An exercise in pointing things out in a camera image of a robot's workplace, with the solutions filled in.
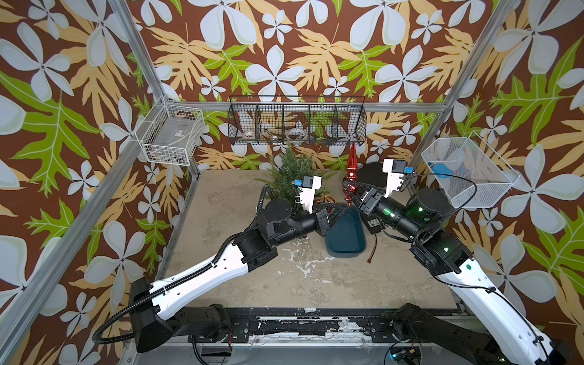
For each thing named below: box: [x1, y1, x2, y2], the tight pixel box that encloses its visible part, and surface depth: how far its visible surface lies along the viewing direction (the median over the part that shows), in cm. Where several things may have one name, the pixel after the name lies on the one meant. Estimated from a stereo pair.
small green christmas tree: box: [253, 146, 331, 207], surface depth 53 cm
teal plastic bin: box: [325, 203, 368, 258], surface depth 97 cm
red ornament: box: [343, 142, 358, 205], surface depth 56 cm
